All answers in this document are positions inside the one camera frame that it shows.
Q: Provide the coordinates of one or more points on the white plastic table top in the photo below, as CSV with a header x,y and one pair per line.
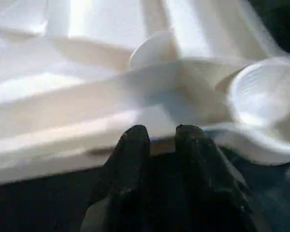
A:
x,y
87,72

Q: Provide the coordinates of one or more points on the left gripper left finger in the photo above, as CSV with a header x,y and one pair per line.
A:
x,y
125,174

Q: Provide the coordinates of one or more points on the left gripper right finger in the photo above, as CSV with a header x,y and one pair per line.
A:
x,y
200,174

